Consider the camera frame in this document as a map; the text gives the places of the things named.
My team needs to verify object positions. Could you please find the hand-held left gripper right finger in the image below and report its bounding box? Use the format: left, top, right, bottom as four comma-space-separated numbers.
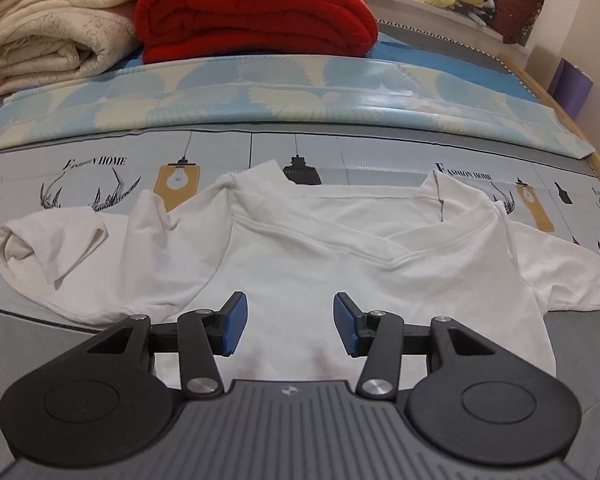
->
333, 291, 502, 402

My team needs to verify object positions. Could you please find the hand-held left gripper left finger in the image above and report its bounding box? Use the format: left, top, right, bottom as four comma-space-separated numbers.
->
86, 291, 249, 401

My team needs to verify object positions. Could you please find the white t-shirt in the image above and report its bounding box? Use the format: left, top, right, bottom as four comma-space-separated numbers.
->
0, 159, 600, 380

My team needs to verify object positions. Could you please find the blue leaf-patterned mat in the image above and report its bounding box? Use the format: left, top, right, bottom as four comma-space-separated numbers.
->
0, 52, 597, 162

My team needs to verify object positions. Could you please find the blue bed cover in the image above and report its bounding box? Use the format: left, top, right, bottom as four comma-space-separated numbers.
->
100, 24, 536, 97

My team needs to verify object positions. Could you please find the red folded blanket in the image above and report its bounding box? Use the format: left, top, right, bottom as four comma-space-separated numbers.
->
134, 0, 379, 64

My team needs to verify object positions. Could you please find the white window sill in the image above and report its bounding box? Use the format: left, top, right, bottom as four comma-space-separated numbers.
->
355, 0, 527, 57

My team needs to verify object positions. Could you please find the beige folded fleece blanket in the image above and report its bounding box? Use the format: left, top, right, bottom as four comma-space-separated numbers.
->
0, 4, 142, 96

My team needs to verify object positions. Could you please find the purple box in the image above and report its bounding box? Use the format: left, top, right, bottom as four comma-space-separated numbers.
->
550, 59, 594, 120

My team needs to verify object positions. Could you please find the black white striped plush toy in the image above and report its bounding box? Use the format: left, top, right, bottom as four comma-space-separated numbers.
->
461, 0, 499, 29

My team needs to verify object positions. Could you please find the dark red cushion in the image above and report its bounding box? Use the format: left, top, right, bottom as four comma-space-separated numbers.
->
490, 0, 547, 45

